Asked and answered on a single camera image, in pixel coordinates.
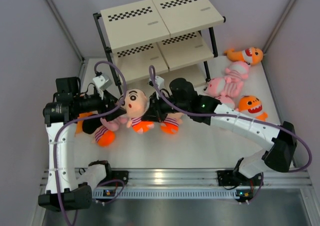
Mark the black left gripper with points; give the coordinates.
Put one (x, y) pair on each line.
(107, 99)

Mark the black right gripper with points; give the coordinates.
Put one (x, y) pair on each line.
(154, 112)

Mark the large boy doll plush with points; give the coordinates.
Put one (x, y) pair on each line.
(135, 103)

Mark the small boy doll plush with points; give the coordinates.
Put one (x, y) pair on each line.
(171, 123)

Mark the black-haired boy doll plush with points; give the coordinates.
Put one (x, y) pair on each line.
(101, 135)

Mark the pink striped plush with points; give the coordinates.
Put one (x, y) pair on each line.
(237, 71)
(227, 100)
(114, 125)
(223, 87)

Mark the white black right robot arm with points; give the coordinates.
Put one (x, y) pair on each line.
(277, 142)

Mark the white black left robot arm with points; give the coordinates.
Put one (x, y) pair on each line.
(64, 190)

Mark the beige black three-tier shelf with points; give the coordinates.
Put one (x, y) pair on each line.
(175, 36)

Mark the orange shark plush left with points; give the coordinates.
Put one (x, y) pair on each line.
(85, 126)

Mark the orange shark plush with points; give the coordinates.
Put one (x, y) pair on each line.
(250, 55)
(252, 106)
(85, 126)

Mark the orange shark plush near right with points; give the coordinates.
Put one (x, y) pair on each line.
(252, 106)

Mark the orange shark plush far right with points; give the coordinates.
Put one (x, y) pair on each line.
(250, 55)

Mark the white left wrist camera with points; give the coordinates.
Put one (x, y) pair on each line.
(102, 81)

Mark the aluminium mounting rail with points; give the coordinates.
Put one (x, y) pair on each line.
(208, 177)

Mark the white slotted cable duct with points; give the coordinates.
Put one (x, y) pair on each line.
(133, 193)

